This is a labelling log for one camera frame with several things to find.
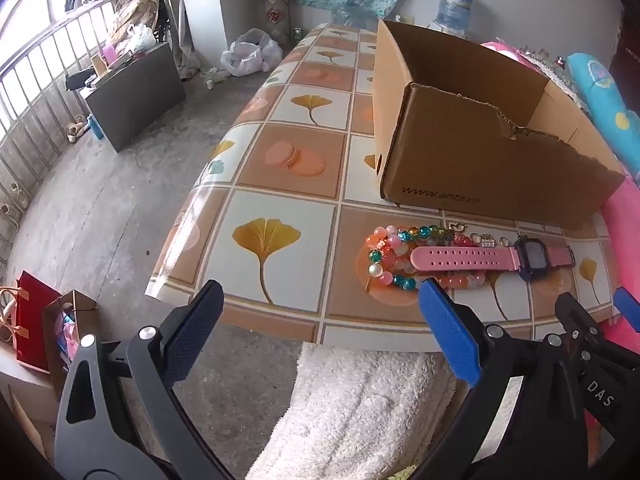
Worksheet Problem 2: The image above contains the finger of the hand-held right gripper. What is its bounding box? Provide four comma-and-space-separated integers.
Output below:
613, 286, 640, 334
554, 291, 610, 367

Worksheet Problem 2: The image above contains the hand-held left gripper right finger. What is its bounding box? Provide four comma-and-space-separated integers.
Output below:
417, 277, 587, 480

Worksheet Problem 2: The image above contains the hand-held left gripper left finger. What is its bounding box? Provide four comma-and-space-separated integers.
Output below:
54, 279, 225, 480

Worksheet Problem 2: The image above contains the pink bead bracelet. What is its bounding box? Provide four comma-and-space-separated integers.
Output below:
367, 230, 488, 291

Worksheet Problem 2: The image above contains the pink strap digital watch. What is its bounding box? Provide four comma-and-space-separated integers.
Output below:
410, 236, 576, 282

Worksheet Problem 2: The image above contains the multicoloured bead bracelet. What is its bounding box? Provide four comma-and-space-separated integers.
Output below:
366, 225, 457, 292

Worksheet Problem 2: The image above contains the brown cardboard box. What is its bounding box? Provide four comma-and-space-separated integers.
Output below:
371, 19, 626, 232

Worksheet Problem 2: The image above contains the pink fleece blanket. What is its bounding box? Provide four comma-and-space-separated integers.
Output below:
480, 39, 640, 346

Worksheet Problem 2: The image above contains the brown paper bag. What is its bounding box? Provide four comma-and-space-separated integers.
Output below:
42, 290, 98, 401

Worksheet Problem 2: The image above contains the red gift bag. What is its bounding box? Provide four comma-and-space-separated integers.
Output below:
15, 271, 63, 373

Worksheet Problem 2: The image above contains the ginkgo patterned tablecloth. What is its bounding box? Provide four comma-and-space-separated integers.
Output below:
145, 22, 626, 356

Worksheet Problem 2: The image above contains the blue cartoon pillow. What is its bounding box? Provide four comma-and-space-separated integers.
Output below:
565, 52, 640, 181

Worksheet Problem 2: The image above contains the dark grey cabinet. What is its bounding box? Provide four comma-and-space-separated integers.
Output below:
65, 41, 187, 153

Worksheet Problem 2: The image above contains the lace trimmed green pillow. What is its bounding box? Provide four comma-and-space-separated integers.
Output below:
520, 47, 591, 108

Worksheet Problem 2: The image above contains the dark red door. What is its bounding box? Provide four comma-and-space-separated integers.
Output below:
607, 10, 640, 93

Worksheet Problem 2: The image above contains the metal window railing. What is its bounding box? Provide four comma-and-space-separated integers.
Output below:
0, 0, 121, 256

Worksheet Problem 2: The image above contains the white plastic bag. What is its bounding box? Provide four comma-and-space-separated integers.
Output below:
221, 28, 283, 77

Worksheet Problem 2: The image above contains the pile of bags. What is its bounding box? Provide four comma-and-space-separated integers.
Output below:
107, 0, 168, 56

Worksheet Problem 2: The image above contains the blue water jug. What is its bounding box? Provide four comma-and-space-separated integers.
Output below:
432, 0, 476, 36

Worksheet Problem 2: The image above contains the grey flower patterned cushion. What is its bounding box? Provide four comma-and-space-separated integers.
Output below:
250, 0, 291, 48

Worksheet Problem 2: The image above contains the clear empty water jug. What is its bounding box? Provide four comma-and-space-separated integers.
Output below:
332, 0, 376, 31

